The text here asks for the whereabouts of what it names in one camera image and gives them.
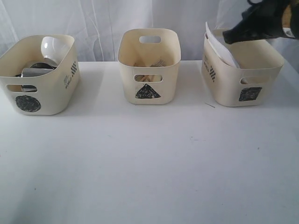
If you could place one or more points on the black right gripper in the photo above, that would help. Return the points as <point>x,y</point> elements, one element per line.
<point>267,19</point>

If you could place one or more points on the cream bin with triangle mark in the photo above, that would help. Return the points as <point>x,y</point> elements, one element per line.
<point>149,45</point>

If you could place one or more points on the white curtain backdrop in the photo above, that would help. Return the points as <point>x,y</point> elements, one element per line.
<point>98,25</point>

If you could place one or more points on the steel fork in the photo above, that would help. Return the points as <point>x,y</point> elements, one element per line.
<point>160,63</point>

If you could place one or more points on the tall steel mug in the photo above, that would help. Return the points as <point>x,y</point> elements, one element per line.
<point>32,72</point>

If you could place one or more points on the white square plate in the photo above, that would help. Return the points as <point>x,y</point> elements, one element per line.
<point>221,51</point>

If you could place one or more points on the horizontal wooden chopstick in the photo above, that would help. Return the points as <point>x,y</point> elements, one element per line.
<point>143,78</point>

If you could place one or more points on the white ceramic bowl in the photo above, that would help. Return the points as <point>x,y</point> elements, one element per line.
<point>53,49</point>

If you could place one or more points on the cream bin with square mark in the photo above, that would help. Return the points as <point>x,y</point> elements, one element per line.
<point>259,64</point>

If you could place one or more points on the cream bin with circle mark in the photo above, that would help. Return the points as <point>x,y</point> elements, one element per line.
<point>47,94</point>

